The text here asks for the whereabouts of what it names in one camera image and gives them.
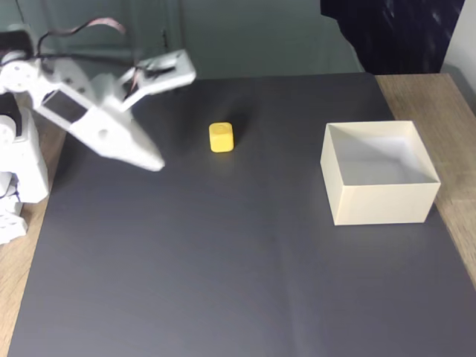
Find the yellow cube block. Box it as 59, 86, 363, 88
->
208, 121, 237, 153

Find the white open cardboard box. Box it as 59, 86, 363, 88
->
319, 120, 442, 227

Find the pale green panelled door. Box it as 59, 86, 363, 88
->
14, 0, 187, 85

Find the dark grey table mat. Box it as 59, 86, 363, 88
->
7, 71, 476, 357

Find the black hanging cloth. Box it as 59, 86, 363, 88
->
319, 0, 466, 75

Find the thick black camera cable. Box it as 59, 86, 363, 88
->
31, 51, 157, 74

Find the black camera module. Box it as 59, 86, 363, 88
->
143, 55, 179, 75

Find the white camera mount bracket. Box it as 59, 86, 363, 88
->
91, 48, 198, 112

